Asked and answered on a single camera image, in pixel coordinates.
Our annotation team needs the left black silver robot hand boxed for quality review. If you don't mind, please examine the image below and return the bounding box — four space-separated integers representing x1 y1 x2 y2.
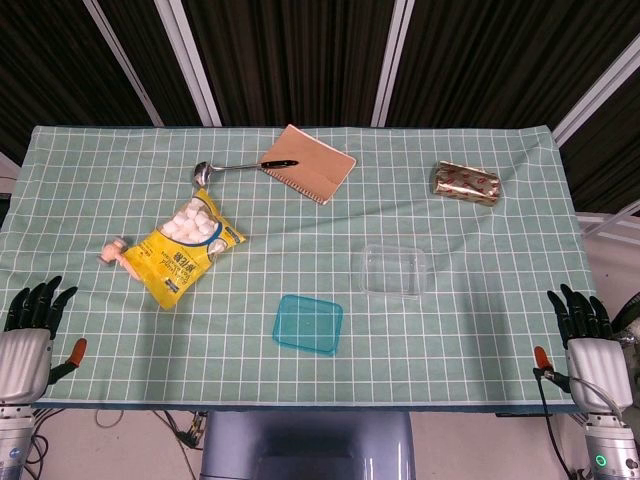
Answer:
0 275 88 405

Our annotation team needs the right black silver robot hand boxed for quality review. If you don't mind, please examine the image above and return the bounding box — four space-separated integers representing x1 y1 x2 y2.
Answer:
533 283 629 415

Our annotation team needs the blue plastic lid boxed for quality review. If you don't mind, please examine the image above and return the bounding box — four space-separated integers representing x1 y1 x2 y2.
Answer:
271 293 345 357

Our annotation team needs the clear plastic container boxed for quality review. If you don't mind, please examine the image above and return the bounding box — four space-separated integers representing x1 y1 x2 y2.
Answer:
359 243 427 301

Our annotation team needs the black fan guard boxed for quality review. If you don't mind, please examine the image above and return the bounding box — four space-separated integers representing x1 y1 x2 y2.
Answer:
612 292 640 344

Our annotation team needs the small beige toy hammer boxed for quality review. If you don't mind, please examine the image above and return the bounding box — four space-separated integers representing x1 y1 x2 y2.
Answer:
97 237 146 281

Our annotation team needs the white pipe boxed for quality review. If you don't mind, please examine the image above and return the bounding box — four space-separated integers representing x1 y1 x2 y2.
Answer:
582 199 640 237

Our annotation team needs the yellow marshmallow bag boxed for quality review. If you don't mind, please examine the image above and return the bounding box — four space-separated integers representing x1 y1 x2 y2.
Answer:
122 187 249 312

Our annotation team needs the green checked tablecloth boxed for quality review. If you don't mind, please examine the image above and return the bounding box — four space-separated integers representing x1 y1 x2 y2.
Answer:
0 124 621 414

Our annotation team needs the gold foil wrapped block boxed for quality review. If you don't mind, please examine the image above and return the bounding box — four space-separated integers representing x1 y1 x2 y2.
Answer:
430 159 503 205

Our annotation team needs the grey-blue robot torso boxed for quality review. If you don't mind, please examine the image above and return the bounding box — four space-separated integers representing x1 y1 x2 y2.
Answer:
199 409 417 480

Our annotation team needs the brown spiral notebook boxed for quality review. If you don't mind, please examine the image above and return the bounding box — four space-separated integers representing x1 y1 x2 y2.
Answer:
259 123 358 206

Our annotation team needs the black pleated curtain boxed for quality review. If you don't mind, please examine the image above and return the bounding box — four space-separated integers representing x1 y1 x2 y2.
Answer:
0 0 640 216

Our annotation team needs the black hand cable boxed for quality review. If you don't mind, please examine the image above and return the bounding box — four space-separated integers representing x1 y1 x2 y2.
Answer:
532 367 581 480

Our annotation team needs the black cable bundle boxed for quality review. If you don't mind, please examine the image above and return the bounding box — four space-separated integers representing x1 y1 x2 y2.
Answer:
19 407 66 480

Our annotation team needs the black floor cable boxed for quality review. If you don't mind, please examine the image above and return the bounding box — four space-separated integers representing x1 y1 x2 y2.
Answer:
149 409 206 449

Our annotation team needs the white metal frame post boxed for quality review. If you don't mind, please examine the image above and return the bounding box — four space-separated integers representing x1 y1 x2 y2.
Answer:
82 0 165 126
370 0 416 127
154 0 223 126
552 37 640 146

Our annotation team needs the metal ladle black handle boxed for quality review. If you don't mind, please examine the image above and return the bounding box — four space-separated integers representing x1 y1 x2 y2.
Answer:
192 158 300 189

